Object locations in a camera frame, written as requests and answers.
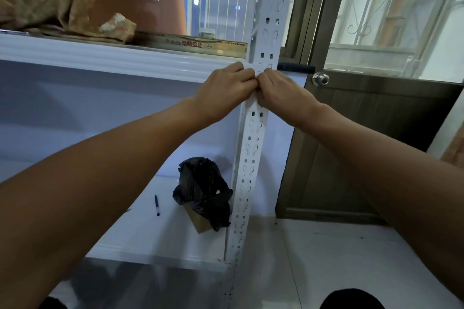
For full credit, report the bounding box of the person's left hand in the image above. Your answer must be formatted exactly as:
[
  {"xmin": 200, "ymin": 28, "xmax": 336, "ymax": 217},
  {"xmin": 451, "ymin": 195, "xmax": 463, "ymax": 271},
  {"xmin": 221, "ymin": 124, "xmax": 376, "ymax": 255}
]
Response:
[{"xmin": 195, "ymin": 61, "xmax": 259, "ymax": 128}]

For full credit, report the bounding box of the person's right hand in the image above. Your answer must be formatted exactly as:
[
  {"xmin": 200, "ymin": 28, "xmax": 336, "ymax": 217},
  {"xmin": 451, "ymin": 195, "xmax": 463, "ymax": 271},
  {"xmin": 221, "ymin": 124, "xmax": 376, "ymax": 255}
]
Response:
[{"xmin": 255, "ymin": 68, "xmax": 324, "ymax": 127}]

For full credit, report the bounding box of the white perforated shelf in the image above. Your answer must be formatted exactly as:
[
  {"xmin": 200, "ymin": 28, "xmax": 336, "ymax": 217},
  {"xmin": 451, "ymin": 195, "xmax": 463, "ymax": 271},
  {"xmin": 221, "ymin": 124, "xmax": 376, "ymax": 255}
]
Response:
[{"xmin": 224, "ymin": 0, "xmax": 302, "ymax": 267}]

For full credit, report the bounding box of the person's left forearm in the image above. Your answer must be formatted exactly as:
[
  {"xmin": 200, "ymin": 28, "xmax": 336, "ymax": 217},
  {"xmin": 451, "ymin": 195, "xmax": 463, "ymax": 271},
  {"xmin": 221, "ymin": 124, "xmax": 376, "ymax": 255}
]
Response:
[{"xmin": 0, "ymin": 97, "xmax": 214, "ymax": 309}]

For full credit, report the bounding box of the person's right forearm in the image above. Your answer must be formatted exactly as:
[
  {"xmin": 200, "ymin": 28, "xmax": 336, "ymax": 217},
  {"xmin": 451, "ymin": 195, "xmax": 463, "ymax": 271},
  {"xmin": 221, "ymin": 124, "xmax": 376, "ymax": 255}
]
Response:
[{"xmin": 301, "ymin": 102, "xmax": 464, "ymax": 302}]

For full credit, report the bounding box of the black door latch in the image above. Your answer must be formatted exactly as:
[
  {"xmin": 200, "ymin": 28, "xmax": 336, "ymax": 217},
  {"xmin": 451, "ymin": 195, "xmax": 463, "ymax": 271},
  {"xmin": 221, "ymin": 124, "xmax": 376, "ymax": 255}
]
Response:
[{"xmin": 277, "ymin": 62, "xmax": 315, "ymax": 74}]

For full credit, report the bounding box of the silver round door knob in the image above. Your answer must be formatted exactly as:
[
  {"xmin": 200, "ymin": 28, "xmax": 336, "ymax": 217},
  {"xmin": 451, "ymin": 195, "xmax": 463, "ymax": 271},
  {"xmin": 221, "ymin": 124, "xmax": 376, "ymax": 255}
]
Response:
[{"xmin": 312, "ymin": 71, "xmax": 331, "ymax": 87}]

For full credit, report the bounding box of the long golden cardboard box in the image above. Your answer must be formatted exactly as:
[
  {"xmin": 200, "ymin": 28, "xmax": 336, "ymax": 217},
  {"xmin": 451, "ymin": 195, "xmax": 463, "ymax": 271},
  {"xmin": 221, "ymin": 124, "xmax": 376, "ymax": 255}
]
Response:
[{"xmin": 133, "ymin": 31, "xmax": 248, "ymax": 59}]

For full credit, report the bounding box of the brown door with glass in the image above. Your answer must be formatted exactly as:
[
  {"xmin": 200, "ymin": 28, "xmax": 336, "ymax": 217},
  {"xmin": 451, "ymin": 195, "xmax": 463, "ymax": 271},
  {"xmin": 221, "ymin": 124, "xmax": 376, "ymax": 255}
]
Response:
[{"xmin": 275, "ymin": 0, "xmax": 464, "ymax": 227}]

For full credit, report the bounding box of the black plastic bag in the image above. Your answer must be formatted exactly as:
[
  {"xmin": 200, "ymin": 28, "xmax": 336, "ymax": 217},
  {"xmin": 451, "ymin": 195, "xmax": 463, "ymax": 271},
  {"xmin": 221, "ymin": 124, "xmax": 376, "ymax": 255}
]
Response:
[{"xmin": 172, "ymin": 156, "xmax": 234, "ymax": 232}]

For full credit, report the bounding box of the white shelf board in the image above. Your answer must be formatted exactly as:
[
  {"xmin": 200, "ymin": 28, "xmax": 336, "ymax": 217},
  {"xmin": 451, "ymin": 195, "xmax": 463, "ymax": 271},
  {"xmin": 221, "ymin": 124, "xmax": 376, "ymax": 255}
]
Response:
[
  {"xmin": 0, "ymin": 32, "xmax": 309, "ymax": 88},
  {"xmin": 86, "ymin": 171, "xmax": 238, "ymax": 274}
]

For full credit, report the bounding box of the white ornamental door grille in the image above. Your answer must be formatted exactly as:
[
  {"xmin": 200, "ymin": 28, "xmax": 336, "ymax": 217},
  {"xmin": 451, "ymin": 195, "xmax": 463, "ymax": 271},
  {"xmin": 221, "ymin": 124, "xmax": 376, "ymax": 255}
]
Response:
[{"xmin": 324, "ymin": 0, "xmax": 464, "ymax": 83}]

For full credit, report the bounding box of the small brown cardboard box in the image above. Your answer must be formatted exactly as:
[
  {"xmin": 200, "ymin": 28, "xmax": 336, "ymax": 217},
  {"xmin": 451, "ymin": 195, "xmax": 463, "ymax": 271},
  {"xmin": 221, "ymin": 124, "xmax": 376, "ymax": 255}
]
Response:
[{"xmin": 184, "ymin": 205, "xmax": 219, "ymax": 235}]

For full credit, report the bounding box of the person's black trouser knee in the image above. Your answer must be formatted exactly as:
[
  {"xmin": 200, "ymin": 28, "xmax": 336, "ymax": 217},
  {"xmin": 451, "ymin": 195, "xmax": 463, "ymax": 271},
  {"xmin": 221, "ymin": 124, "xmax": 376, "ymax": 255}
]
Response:
[{"xmin": 318, "ymin": 288, "xmax": 396, "ymax": 309}]

